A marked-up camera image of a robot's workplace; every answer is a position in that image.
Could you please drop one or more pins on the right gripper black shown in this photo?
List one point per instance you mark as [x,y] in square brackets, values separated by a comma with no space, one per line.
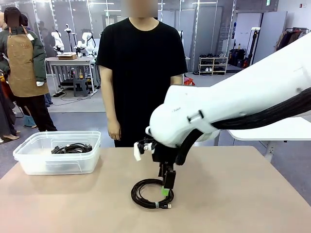
[165,155]

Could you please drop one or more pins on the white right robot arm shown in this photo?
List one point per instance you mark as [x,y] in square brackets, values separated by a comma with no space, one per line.
[230,97]

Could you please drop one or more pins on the person's right forearm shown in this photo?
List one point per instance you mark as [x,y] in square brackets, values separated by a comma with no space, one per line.
[111,109]

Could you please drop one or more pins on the small white robot arm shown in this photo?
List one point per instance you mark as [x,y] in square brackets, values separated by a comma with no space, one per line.
[57,40]

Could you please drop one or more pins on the person's right hand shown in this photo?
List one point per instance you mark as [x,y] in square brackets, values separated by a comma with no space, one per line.
[114,129]

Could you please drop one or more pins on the person in black t-shirt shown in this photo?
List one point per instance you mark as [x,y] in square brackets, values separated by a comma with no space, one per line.
[141,72]

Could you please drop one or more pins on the clear plastic storage box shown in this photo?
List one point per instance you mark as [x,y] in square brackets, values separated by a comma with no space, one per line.
[60,167]

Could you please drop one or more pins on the white height-adjustable table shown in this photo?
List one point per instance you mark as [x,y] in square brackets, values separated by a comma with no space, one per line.
[267,132]

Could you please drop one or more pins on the white shoe rack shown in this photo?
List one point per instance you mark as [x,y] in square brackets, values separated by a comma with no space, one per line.
[213,65]

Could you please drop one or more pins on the grey plastic stool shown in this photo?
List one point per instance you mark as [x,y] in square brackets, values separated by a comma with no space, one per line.
[81,85]

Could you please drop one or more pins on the orange drink bottle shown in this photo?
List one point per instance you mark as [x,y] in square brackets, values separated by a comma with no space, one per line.
[81,74]

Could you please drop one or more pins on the black luggage bags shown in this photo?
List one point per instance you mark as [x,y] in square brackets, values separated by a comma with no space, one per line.
[236,57]

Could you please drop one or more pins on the grey metal workbench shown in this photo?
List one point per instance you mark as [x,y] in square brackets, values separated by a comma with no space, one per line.
[70,61]

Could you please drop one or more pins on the flat cardboard box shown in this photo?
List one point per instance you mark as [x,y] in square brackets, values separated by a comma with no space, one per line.
[68,57]

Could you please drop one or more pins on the grey partition panel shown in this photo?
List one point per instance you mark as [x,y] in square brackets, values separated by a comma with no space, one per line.
[267,31]

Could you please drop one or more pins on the black stand with white head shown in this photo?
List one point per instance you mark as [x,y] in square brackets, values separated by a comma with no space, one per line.
[67,28]

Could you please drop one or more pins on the coat rack with clothes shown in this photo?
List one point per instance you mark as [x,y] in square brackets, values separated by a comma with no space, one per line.
[291,37]

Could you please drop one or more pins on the red fire alarm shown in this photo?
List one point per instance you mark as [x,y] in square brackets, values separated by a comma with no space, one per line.
[303,5]

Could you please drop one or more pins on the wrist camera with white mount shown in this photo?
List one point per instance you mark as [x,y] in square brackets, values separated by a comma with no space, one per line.
[139,153]

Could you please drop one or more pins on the black camera pole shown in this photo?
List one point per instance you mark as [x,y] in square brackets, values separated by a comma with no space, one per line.
[253,43]

